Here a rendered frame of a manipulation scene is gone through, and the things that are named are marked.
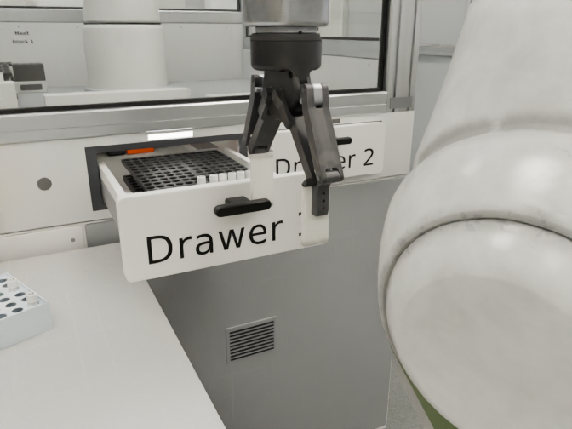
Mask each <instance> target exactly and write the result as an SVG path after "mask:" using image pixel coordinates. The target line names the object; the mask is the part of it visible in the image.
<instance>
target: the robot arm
mask: <svg viewBox="0 0 572 429"><path fill-rule="evenodd" d="M243 23H244V24H245V26H248V27H255V32H256V33H252V37H250V64H251V66H252V68H253V69H255V70H257V71H264V74H252V75H251V83H250V97H249V106H248V110H247V116H246V120H245V125H244V131H243V139H242V143H243V146H247V147H248V152H249V155H250V156H249V166H250V200H254V199H260V198H267V199H269V200H270V201H271V203H272V206H273V153H272V152H274V151H272V150H273V148H272V142H273V140H274V138H275V136H276V133H277V130H278V128H279V126H280V123H281V122H282V123H283V125H284V127H285V128H286V129H289V130H290V132H291V134H292V137H293V140H294V143H295V147H296V150H297V152H298V155H299V158H300V162H301V165H302V168H303V170H304V172H305V175H306V179H305V180H304V181H303V182H302V183H301V245H303V246H304V247H306V246H311V245H315V244H320V243H327V242H328V232H329V187H330V185H331V183H335V182H340V181H343V180H344V173H343V169H342V165H341V160H340V154H339V149H338V146H337V141H336V137H335V130H334V125H333V122H332V117H331V113H330V109H329V86H328V84H327V83H311V78H310V72H311V71H315V70H317V69H319V68H320V66H321V64H322V37H320V33H316V32H317V27H325V26H327V25H328V24H329V0H243ZM314 106H316V108H315V107H314ZM250 135H252V136H251V137H250ZM331 169H332V170H331ZM314 170H315V172H314ZM378 301H379V309H380V318H381V322H382V325H383V328H384V330H385V333H386V337H387V339H388V341H389V343H390V345H391V347H392V350H393V351H394V353H395V355H396V356H397V358H398V360H399V362H400V363H401V364H402V365H403V368H404V370H405V371H406V373H407V375H408V376H409V378H410V379H411V381H412V382H413V384H414V385H415V386H416V388H417V389H418V390H419V392H420V393H421V394H422V396H423V397H424V398H425V400H426V401H427V402H428V403H429V404H430V405H431V406H432V407H433V408H434V409H435V410H436V411H437V412H438V413H439V414H440V415H441V416H443V417H444V418H445V419H446V420H448V421H449V422H450V423H451V424H453V425H454V426H455V427H457V428H458V429H572V0H473V1H472V3H471V4H470V5H469V8H468V10H467V14H466V18H465V21H464V24H463V27H462V29H461V32H460V36H459V39H458V42H457V44H456V47H455V51H454V54H453V57H452V60H451V62H450V65H449V69H448V72H447V75H446V78H445V80H444V82H443V87H442V88H441V91H440V94H439V96H438V100H437V103H436V105H435V107H434V110H433V112H432V116H431V118H430V121H429V124H428V125H427V128H426V131H425V133H424V135H423V138H422V140H421V143H420V146H419V148H418V150H417V153H416V154H415V159H414V163H413V170H412V171H411V172H410V173H409V174H408V175H407V176H406V177H405V178H404V179H403V181H402V183H401V184H400V186H399V187H398V189H397V190H396V192H395V193H394V195H393V197H392V200H391V202H390V205H389V208H388V211H387V214H386V219H385V224H384V228H383V232H382V237H381V242H380V256H379V266H378Z"/></svg>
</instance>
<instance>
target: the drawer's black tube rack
mask: <svg viewBox="0 0 572 429"><path fill-rule="evenodd" d="M121 162H122V164H123V166H124V167H125V168H126V169H127V170H128V171H129V172H130V174H129V175H123V181H124V183H125V184H126V185H127V187H128V188H129V190H130V191H131V192H132V193H136V192H146V190H151V189H159V188H164V187H171V186H183V185H190V184H197V177H198V176H200V175H203V176H205V178H206V183H207V182H209V176H210V175H211V174H217V175H218V180H219V174H220V173H226V174H227V179H228V173H229V172H235V173H236V176H237V171H244V173H245V171H246V170H248V168H247V167H245V166H243V165H242V164H241V163H238V162H237V161H235V160H233V159H232V158H230V157H228V156H227V155H225V154H223V153H222V152H219V151H217V150H212V151H203V152H188V153H179V154H170V155H162V156H154V157H137V158H130V159H121Z"/></svg>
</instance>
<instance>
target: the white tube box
mask: <svg viewBox="0 0 572 429"><path fill-rule="evenodd" d="M10 278H14V277H13V276H11V275H10V274H8V273H7V272H6V273H4V274H1V275H0V350H2V349H4V348H7V347H9V346H12V345H14V344H17V343H19V342H21V341H23V340H26V339H29V338H31V337H33V336H35V335H39V334H41V333H43V332H45V331H47V330H50V329H52V328H53V322H52V317H51V312H50V307H49V302H48V301H47V300H45V299H44V298H43V297H42V296H40V295H37V298H38V305H37V306H28V304H27V300H26V294H28V293H30V292H34V291H33V290H31V289H29V288H28V287H27V286H25V285H24V284H23V283H21V282H20V281H19V280H17V281H18V286H19V287H18V289H19V290H17V291H15V292H9V289H8V285H7V280H8V279H10Z"/></svg>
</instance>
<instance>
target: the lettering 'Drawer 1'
mask: <svg viewBox="0 0 572 429"><path fill-rule="evenodd" d="M280 223H283V221H282V220H280V221H278V222H277V223H276V225H275V222H272V241H276V226H277V225H278V224H280ZM256 227H261V228H262V229H263V232H257V233H253V231H254V229H255V228H256ZM243 231H244V227H242V228H241V231H240V236H239V239H238V242H237V238H236V235H235V232H234V230H233V229H232V230H230V231H229V235H228V239H227V243H226V242H225V239H224V237H223V234H222V232H219V234H220V239H221V242H222V245H223V248H224V250H227V249H229V244H230V240H231V236H233V239H234V242H235V244H236V247H237V248H240V246H241V242H242V238H243ZM262 234H266V228H265V226H263V225H261V224H259V225H255V226H253V227H252V228H251V230H250V232H249V239H250V241H251V243H254V244H261V243H264V242H265V241H266V240H265V239H264V240H262V241H259V242H256V241H255V240H254V239H253V236H257V235H262ZM200 237H208V238H209V241H205V242H201V243H199V244H198V245H197V247H196V252H197V253H198V254H199V255H205V254H207V253H208V252H209V251H210V253H213V252H214V250H213V238H212V237H211V236H210V235H209V234H201V235H198V236H197V239H199V238H200ZM158 238H161V239H164V240H165V241H166V242H167V243H168V246H169V251H168V253H167V255H166V256H165V257H164V258H162V259H160V260H153V258H152V242H151V240H152V239H158ZM188 239H192V236H190V237H186V238H185V239H184V240H183V238H179V241H180V258H181V259H182V258H184V249H183V245H184V242H185V241H186V240H188ZM146 241H147V249H148V258H149V265H150V264H155V263H159V262H163V261H165V260H167V259H168V258H169V257H170V256H171V255H172V251H173V246H172V242H171V240H170V239H169V238H168V237H166V236H153V237H147V238H146ZM206 243H209V249H208V250H207V251H205V252H201V251H200V250H199V247H200V246H201V245H203V244H206Z"/></svg>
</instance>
